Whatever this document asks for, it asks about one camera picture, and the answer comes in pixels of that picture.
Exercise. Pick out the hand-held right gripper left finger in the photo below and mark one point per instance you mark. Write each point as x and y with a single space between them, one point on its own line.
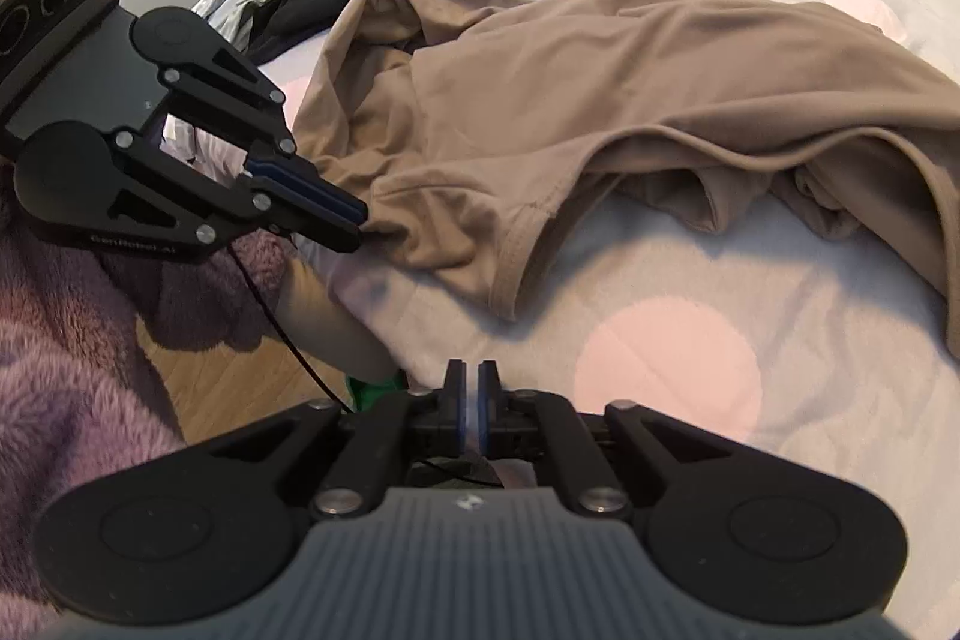
454 430

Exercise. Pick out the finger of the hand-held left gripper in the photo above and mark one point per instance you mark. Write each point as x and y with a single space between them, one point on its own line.
322 231
315 186

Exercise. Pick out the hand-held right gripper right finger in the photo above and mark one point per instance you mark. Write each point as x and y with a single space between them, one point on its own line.
487 430

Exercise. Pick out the tan shirt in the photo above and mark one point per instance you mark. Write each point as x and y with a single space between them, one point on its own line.
600 85

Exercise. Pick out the green plastic object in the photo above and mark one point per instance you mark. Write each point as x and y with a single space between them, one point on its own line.
375 389

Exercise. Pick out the polka dot bed sheet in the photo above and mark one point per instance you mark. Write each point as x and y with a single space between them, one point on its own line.
750 385

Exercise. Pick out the purple fleece robe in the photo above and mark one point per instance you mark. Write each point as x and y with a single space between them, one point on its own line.
60 385

